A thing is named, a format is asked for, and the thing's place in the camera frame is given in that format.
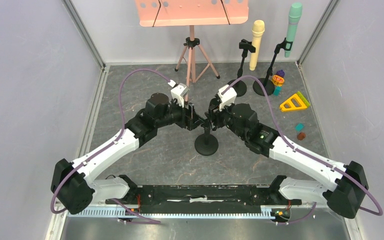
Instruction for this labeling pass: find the teal toy block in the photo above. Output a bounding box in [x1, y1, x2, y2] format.
[273, 86, 282, 96]

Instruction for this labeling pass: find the purple toy block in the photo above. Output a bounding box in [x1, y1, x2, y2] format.
[276, 69, 286, 78]

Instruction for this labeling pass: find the brown round toy piece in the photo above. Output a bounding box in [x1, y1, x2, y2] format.
[296, 132, 307, 141]

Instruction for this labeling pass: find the green microphone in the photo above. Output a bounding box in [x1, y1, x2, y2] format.
[284, 2, 303, 58]

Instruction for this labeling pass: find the white slotted cable duct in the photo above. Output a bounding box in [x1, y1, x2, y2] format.
[67, 205, 275, 220]

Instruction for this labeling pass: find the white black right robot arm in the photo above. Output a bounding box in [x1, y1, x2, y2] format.
[206, 98, 369, 219]

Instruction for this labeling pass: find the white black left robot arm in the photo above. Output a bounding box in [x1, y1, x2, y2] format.
[50, 93, 205, 215]

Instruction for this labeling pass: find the yellow triangular toy block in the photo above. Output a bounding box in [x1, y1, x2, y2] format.
[279, 91, 311, 112]

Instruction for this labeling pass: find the black microphone desk stand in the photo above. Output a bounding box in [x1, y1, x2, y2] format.
[194, 120, 219, 156]

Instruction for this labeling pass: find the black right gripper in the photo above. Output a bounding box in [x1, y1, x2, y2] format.
[204, 99, 247, 141]

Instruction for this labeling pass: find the yellow microphone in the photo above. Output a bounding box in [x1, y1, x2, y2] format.
[249, 20, 265, 71]

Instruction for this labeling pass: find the black microphone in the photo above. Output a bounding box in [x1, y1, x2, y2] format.
[208, 97, 220, 113]

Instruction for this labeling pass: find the black right microphone stand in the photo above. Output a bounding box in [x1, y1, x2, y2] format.
[252, 38, 293, 96]

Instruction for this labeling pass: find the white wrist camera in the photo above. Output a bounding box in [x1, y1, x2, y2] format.
[168, 79, 190, 108]
[217, 84, 237, 111]

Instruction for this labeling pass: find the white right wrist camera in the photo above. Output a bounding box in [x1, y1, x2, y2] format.
[217, 84, 237, 111]

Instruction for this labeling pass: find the black middle microphone stand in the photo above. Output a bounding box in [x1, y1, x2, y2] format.
[228, 39, 256, 97]

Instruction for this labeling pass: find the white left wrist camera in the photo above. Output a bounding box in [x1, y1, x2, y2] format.
[168, 79, 190, 108]

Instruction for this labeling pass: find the small teal cube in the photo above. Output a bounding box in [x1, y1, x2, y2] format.
[295, 123, 305, 132]

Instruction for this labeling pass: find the pink tripod music stand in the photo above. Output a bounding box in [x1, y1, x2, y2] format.
[135, 0, 249, 86]

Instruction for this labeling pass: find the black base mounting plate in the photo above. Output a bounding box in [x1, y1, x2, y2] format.
[119, 184, 302, 214]

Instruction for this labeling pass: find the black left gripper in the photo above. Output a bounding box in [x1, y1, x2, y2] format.
[155, 96, 205, 131]

